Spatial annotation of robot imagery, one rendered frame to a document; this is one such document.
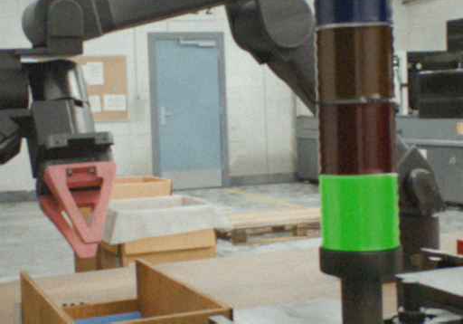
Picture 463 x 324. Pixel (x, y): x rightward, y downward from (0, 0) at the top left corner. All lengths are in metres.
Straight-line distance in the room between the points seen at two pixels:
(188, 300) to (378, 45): 0.38
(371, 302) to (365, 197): 0.05
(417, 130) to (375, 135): 8.96
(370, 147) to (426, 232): 0.69
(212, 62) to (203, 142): 1.13
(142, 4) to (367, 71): 0.54
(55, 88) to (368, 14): 0.52
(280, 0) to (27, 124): 0.31
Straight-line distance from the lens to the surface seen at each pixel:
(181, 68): 11.79
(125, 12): 0.90
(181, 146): 11.77
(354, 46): 0.39
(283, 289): 1.03
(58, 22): 0.86
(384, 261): 0.40
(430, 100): 0.66
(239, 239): 6.90
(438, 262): 0.74
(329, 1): 0.40
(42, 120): 0.83
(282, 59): 0.96
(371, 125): 0.39
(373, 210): 0.40
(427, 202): 1.06
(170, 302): 0.77
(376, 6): 0.40
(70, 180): 0.81
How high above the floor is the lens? 1.12
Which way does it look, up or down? 3 degrees down
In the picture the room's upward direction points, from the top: 2 degrees counter-clockwise
